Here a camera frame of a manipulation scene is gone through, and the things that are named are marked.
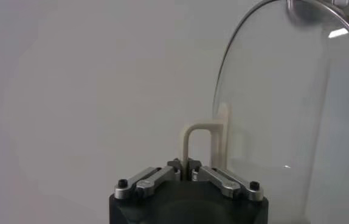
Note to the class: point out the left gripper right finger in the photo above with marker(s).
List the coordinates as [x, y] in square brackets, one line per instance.
[223, 181]

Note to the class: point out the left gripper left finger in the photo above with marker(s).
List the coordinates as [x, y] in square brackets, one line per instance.
[153, 179]

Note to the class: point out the glass pot lid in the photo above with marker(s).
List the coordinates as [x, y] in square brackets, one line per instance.
[278, 106]

